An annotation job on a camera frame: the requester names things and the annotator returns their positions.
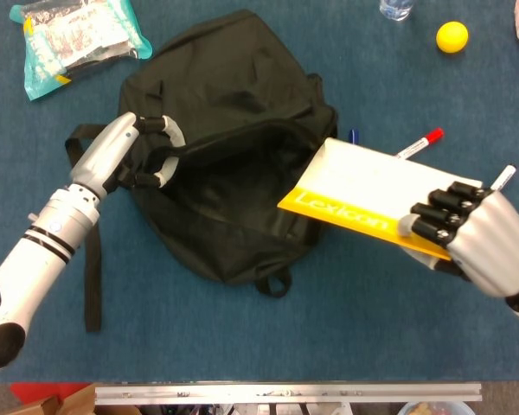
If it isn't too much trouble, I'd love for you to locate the clear water bottle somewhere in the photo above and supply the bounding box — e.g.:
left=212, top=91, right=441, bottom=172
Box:
left=379, top=0, right=416, bottom=22

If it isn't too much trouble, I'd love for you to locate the aluminium frame rail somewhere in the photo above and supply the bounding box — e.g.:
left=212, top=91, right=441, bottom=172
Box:
left=93, top=382, right=484, bottom=405

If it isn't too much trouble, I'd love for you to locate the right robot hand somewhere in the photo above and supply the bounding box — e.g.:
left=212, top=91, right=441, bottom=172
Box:
left=398, top=181, right=519, bottom=299

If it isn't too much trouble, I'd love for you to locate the teal snack packet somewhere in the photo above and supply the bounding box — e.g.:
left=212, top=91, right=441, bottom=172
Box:
left=8, top=0, right=155, bottom=102

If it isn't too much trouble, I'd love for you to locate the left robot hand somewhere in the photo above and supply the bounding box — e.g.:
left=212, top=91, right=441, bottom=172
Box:
left=68, top=111, right=187, bottom=196

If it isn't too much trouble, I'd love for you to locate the white yellow Lexicon book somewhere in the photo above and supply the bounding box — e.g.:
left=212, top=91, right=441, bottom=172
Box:
left=277, top=137, right=485, bottom=261

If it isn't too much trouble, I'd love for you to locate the red object under table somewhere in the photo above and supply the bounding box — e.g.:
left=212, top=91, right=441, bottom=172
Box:
left=10, top=382, right=92, bottom=403

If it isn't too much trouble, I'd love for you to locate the cardboard box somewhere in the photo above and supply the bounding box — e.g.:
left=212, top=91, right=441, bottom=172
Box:
left=3, top=383, right=97, bottom=415

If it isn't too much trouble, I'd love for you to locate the red capped whiteboard marker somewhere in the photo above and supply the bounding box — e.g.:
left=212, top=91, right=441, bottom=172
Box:
left=395, top=127, right=445, bottom=160

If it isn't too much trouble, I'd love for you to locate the black capped whiteboard marker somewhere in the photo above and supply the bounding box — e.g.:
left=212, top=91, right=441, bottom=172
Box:
left=489, top=164, right=517, bottom=192

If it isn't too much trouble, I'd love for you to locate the clear plastic tub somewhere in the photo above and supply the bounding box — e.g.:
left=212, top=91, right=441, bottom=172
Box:
left=396, top=400, right=477, bottom=415

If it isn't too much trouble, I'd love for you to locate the yellow ball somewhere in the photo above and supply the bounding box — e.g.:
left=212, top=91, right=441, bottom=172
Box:
left=435, top=21, right=470, bottom=54

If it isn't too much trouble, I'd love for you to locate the black backpack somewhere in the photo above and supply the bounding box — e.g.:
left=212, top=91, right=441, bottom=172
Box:
left=65, top=9, right=339, bottom=333

